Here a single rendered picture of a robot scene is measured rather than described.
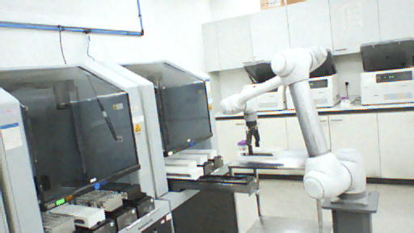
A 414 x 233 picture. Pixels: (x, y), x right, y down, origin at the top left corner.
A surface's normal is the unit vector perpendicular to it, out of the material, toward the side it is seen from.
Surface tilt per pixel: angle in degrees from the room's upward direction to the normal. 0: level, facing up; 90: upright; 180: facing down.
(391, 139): 90
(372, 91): 90
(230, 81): 90
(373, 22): 90
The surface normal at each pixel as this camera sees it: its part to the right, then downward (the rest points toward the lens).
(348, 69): -0.49, 0.16
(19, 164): 0.86, -0.05
